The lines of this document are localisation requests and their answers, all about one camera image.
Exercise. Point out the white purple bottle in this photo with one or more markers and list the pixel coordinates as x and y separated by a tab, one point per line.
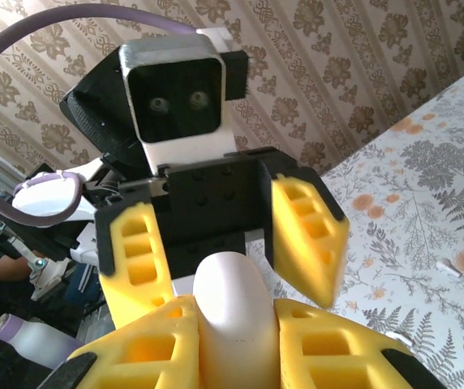
33	338

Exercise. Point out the person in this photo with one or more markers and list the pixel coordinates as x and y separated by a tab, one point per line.
3	267

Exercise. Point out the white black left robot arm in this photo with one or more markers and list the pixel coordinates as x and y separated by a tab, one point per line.
49	202

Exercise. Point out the floral tablecloth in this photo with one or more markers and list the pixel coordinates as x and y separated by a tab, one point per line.
418	182

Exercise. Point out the white earbud charging case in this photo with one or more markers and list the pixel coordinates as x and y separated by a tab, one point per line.
236	308

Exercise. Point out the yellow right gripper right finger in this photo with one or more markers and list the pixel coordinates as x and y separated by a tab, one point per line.
337	356

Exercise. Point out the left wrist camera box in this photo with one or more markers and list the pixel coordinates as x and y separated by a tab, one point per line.
171	93

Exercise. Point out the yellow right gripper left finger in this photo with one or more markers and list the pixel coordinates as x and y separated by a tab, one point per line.
143	352

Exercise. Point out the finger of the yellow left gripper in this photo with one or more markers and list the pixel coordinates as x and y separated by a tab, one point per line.
321	259
122	291

